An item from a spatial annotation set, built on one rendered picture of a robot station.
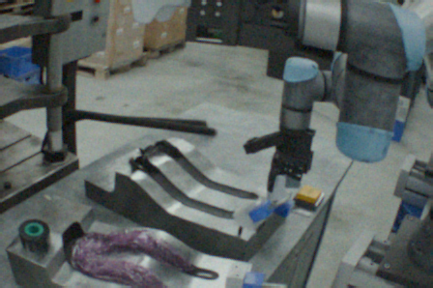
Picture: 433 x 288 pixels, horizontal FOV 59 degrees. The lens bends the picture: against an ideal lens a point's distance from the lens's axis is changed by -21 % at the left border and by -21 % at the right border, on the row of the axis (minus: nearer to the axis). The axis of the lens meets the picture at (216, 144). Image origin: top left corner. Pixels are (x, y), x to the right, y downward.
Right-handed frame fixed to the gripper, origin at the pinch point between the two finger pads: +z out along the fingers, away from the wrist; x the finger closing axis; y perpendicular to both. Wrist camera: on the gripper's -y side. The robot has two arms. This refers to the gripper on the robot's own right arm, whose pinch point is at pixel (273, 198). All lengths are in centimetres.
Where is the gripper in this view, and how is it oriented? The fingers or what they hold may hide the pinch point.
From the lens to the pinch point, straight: 116.5
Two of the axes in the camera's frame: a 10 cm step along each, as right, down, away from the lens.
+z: -0.9, 9.0, 4.2
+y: 8.6, 2.8, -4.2
